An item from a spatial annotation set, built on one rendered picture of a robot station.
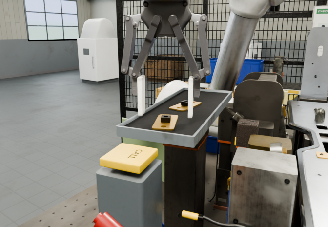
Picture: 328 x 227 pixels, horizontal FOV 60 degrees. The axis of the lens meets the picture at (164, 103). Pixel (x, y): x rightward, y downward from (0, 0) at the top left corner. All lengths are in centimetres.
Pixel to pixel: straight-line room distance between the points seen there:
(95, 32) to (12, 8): 294
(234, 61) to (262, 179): 68
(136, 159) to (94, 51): 708
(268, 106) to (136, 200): 55
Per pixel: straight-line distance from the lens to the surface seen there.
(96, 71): 747
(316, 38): 155
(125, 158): 38
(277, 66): 126
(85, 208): 113
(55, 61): 1023
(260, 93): 83
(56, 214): 113
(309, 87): 157
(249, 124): 73
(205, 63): 48
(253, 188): 50
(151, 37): 48
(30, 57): 976
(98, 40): 746
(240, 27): 105
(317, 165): 81
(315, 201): 66
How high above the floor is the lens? 132
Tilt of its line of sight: 14 degrees down
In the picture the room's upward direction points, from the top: straight up
